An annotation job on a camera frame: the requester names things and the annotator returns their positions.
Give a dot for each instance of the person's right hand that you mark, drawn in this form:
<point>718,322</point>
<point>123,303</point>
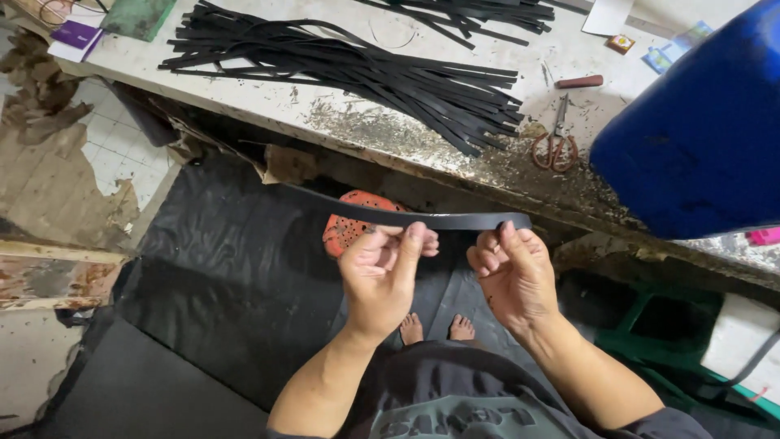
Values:
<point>515,280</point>

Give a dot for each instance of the person's left hand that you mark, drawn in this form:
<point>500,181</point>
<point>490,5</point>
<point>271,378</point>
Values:
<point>375,286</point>

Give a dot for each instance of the black rubber strip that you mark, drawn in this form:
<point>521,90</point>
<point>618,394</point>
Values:
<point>390,214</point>

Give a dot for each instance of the person's left foot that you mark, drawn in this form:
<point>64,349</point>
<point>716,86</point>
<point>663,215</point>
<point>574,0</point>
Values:
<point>412,329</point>

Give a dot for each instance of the person's foot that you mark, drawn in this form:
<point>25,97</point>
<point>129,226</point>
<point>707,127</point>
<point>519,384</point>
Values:
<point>461,328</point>
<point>412,329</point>

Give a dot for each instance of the orange perforated clog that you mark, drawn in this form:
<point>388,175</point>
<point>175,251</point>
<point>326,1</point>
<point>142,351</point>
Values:
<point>350,228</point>

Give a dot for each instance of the person's right foot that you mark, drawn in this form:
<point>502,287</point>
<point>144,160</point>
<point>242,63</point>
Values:
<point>461,328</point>

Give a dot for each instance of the person's dark printed shirt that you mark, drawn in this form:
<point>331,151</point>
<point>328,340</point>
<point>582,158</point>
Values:
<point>481,396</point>

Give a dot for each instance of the black plastic sheet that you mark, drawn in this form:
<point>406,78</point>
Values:
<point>244,274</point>

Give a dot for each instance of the green plastic crate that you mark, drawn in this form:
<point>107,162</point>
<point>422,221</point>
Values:
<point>664,341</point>

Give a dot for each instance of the pile of black rubber strips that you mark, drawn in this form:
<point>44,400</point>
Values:
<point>365,73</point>

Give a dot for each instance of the blue plastic drum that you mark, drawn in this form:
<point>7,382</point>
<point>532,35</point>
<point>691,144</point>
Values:
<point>694,134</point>

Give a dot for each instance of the white foam block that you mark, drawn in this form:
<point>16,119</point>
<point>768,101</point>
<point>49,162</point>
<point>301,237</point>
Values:
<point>740,347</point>

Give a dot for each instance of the pink plastic object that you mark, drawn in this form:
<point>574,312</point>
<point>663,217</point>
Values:
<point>765,236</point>

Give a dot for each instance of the small red yellow packet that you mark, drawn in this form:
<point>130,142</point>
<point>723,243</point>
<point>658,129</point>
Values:
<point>620,43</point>

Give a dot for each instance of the heap of black strips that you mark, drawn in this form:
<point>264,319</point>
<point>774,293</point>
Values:
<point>469,15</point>

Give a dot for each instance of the white paper sheet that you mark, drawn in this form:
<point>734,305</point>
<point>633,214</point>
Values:
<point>606,16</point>

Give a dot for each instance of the blue printed card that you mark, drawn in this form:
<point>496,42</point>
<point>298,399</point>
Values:
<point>673,50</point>

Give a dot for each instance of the wooden plank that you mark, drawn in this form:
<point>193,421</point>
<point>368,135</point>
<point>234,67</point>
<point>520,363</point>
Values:
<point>58,274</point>

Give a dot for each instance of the green cutting mat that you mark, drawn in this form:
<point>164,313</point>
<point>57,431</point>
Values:
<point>137,18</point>

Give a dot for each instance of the brown torn cardboard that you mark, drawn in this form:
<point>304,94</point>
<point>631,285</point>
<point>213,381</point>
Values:
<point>46,140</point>

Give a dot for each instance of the purple booklet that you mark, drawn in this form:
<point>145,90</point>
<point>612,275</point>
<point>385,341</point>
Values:
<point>76,35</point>

